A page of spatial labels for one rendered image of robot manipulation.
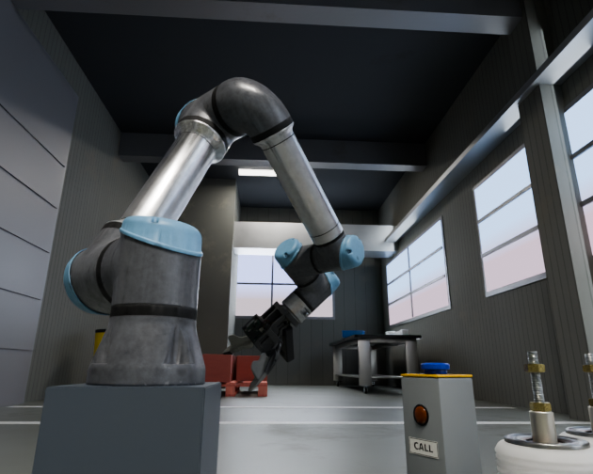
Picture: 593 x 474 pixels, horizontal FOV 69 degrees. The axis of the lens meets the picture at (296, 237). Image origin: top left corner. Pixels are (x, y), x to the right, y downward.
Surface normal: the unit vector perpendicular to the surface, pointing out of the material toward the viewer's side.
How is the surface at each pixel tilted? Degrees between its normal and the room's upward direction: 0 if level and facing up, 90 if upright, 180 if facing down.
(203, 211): 90
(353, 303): 90
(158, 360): 72
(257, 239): 90
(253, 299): 90
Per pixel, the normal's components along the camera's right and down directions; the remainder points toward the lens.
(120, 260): -0.64, -0.22
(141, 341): 0.10, -0.56
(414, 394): -0.85, -0.16
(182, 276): 0.78, -0.18
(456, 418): 0.52, -0.25
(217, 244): 0.06, -0.29
